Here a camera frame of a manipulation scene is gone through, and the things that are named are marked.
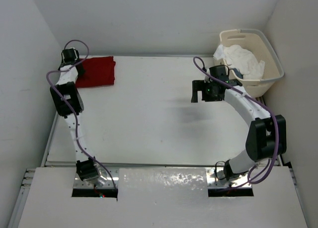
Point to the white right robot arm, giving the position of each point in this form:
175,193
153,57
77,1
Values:
266,138

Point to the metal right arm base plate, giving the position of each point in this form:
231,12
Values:
216,180

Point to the cream plastic laundry basket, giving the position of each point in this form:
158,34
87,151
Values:
256,42

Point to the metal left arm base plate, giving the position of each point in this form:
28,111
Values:
106,180

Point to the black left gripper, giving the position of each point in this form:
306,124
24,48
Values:
82,72

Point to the blue garment in basket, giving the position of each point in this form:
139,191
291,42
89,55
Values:
236,72

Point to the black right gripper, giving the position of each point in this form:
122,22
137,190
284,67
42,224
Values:
200,85

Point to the red polo t shirt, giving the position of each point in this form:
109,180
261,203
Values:
99,71

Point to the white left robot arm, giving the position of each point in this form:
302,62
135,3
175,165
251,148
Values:
69,105

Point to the white t shirt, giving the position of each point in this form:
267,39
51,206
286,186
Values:
242,59

